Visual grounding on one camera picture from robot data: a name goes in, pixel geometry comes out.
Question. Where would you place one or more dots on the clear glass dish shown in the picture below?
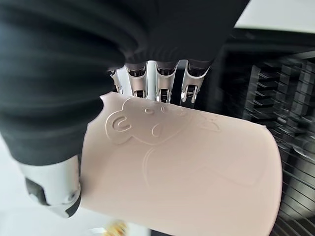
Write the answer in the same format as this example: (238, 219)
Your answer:
(305, 147)

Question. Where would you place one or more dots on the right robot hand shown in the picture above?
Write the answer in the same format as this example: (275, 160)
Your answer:
(56, 61)

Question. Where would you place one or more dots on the black dishwasher rack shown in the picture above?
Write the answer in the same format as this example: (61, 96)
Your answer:
(278, 123)

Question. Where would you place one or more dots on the yellow patterned object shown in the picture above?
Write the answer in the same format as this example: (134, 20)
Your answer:
(118, 229)

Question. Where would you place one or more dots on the pink embossed silicone plate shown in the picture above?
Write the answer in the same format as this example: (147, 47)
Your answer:
(187, 172)

